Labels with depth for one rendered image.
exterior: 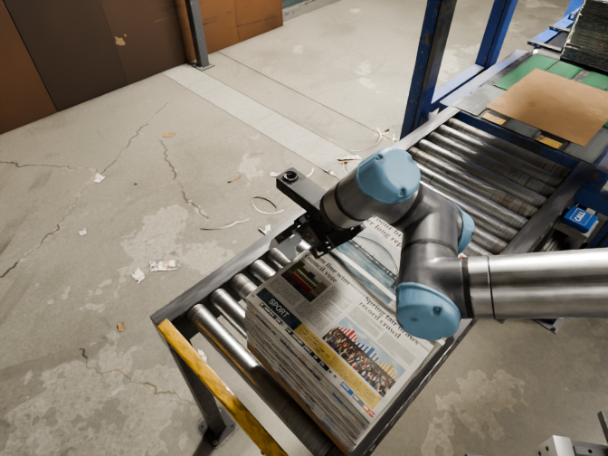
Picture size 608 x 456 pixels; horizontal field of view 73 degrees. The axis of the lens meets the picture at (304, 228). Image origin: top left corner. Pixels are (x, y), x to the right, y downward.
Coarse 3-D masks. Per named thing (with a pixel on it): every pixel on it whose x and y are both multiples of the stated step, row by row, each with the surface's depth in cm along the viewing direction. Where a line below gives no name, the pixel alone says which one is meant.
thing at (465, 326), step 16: (576, 176) 133; (560, 192) 128; (576, 192) 131; (544, 208) 123; (560, 208) 123; (528, 224) 118; (544, 224) 118; (512, 240) 114; (528, 240) 114; (464, 320) 97; (464, 336) 105; (448, 352) 95; (432, 368) 89; (416, 384) 87; (400, 400) 84; (384, 416) 82; (400, 416) 92; (368, 432) 80; (384, 432) 84; (336, 448) 78; (368, 448) 78
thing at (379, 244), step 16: (368, 224) 83; (384, 224) 83; (352, 240) 80; (368, 240) 81; (384, 240) 81; (400, 240) 81; (368, 256) 78; (384, 256) 79; (464, 256) 80; (384, 272) 76; (432, 352) 79
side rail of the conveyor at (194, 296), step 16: (448, 112) 159; (416, 128) 151; (432, 128) 151; (400, 144) 145; (416, 144) 146; (288, 224) 118; (304, 240) 123; (240, 256) 110; (256, 256) 110; (224, 272) 106; (240, 272) 107; (192, 288) 103; (208, 288) 103; (224, 288) 106; (176, 304) 100; (192, 304) 100; (208, 304) 104; (160, 320) 97; (176, 320) 98; (160, 336) 102; (192, 336) 106
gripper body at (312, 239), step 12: (300, 216) 72; (312, 216) 71; (324, 216) 66; (300, 228) 73; (312, 228) 71; (324, 228) 72; (336, 228) 66; (348, 228) 67; (360, 228) 68; (312, 240) 74; (324, 240) 71; (336, 240) 70; (348, 240) 67; (312, 252) 75; (324, 252) 72
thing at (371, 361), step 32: (256, 288) 72; (288, 288) 73; (320, 288) 73; (352, 288) 74; (256, 320) 74; (288, 320) 69; (320, 320) 69; (352, 320) 70; (384, 320) 70; (288, 352) 70; (320, 352) 66; (352, 352) 66; (384, 352) 67; (416, 352) 67; (288, 384) 78; (320, 384) 67; (352, 384) 63; (384, 384) 63; (320, 416) 74; (352, 416) 64; (352, 448) 70
